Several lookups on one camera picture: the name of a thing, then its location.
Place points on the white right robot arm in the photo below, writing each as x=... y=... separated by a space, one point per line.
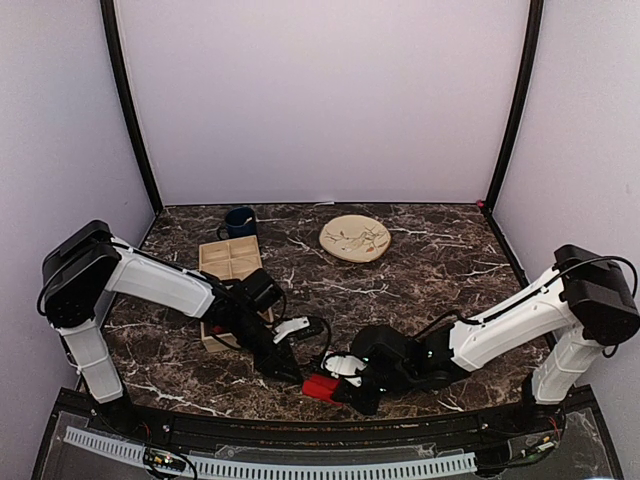
x=583 y=296

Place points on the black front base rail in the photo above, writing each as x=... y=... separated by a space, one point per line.
x=184 y=427

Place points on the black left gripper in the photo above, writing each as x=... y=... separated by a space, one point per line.
x=274 y=359

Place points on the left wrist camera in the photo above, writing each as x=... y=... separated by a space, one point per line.
x=262 y=290

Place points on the round beige woven mat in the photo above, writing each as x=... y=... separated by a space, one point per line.
x=355 y=238

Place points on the black frame post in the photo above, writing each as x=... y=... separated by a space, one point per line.
x=526 y=65
x=126 y=100

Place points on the black right frame post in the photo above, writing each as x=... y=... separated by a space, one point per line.
x=526 y=65

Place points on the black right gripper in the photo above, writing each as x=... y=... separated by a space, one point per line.
x=367 y=405

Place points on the dark blue mug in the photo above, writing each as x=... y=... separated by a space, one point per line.
x=238 y=222

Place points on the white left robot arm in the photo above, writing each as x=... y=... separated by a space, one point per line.
x=93 y=261

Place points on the black left frame post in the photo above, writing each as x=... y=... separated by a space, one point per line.
x=126 y=100

